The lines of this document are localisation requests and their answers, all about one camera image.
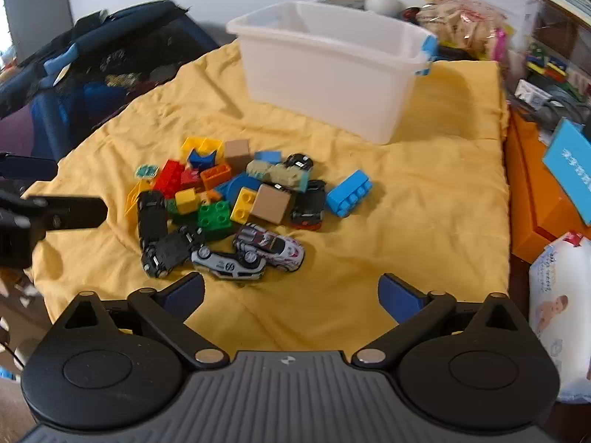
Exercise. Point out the blue round airplane disc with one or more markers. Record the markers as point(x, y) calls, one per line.
point(233, 184)

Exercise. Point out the green toy brick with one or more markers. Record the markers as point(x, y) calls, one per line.
point(214, 214)

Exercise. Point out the blue book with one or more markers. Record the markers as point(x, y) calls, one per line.
point(570, 166)

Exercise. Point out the orange box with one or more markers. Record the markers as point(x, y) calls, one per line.
point(531, 194)

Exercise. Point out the yellow arch toy brick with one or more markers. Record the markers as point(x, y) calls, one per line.
point(213, 144)

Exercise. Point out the small light blue toy brick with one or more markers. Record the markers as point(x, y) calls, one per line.
point(268, 157)

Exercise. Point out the long light blue toy brick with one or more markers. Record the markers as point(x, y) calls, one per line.
point(349, 194)

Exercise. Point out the white plastic storage bin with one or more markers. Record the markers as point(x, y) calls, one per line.
point(323, 78)

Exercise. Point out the black red toy car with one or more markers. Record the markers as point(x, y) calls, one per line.
point(308, 205)

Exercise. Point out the wet wipes pack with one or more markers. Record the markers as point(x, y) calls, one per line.
point(561, 318)

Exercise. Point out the yellow cloth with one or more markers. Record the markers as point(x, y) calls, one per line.
point(415, 194)

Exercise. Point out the clear toy storage box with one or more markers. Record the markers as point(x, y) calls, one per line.
point(558, 50)

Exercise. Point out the clear snack bag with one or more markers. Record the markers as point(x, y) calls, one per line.
point(461, 18)

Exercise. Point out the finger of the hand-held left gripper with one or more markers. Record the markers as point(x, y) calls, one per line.
point(69, 212)
point(27, 166)

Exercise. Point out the dark blue mesh playpen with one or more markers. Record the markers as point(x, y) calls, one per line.
point(115, 46)

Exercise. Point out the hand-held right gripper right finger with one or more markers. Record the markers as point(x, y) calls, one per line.
point(399, 297)

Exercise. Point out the grey cabinet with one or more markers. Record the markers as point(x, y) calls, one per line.
point(37, 14)

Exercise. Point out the beige toy vehicle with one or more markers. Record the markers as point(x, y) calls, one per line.
point(277, 173)

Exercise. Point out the green printed toy tile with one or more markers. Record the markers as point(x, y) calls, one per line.
point(147, 171)

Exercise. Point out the white patterned toy car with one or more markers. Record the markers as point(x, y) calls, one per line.
point(270, 244)

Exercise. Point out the silver toy car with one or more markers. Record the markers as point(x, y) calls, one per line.
point(228, 263)

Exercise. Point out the long red toy brick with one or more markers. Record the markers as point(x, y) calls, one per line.
point(168, 177)

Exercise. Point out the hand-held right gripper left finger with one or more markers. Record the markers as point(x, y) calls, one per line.
point(184, 293)

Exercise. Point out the tan toy cube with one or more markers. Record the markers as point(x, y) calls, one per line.
point(237, 150)
point(272, 203)

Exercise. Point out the white labelled box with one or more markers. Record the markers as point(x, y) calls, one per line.
point(531, 92)

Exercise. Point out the orange toy brick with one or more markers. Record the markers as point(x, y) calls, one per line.
point(216, 176)

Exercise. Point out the pile of toy building blocks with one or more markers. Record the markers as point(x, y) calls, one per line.
point(187, 200)

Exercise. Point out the dark blue toy brick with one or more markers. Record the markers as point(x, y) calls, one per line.
point(203, 159)

